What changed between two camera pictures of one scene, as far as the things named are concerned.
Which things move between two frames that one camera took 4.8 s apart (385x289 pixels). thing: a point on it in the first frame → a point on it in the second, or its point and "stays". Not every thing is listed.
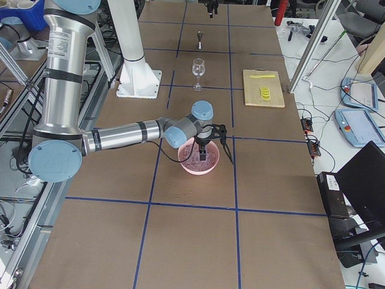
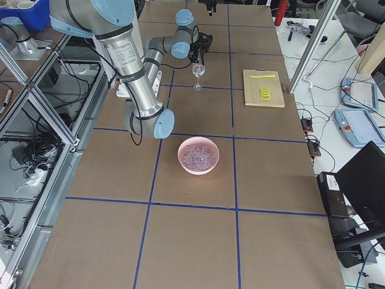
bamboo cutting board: x=262 y=88 stays
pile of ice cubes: x=193 y=161 stays
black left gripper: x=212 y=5 stays
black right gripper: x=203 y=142 → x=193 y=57
